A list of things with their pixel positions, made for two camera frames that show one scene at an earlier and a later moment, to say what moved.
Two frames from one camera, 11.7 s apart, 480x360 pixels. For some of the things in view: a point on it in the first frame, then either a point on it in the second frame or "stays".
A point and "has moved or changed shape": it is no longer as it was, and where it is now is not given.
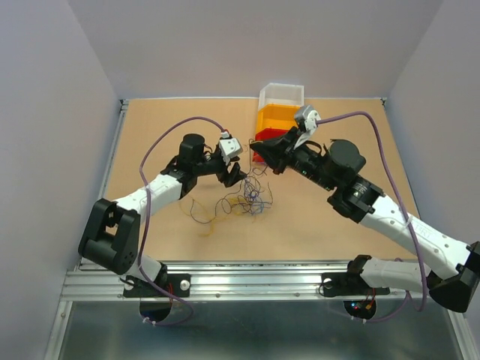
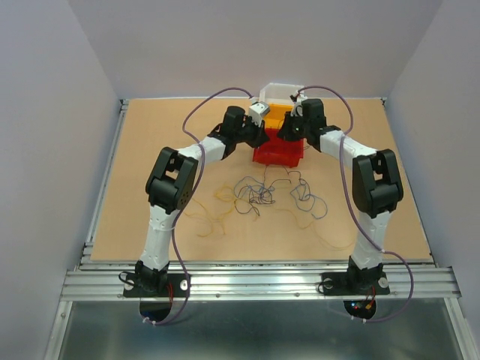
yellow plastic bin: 274,115 stays
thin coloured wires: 250,199 has moved or changed shape
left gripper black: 233,177 to 260,136
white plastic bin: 281,94 stays
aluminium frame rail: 233,280 stays
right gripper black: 275,148 to 283,132
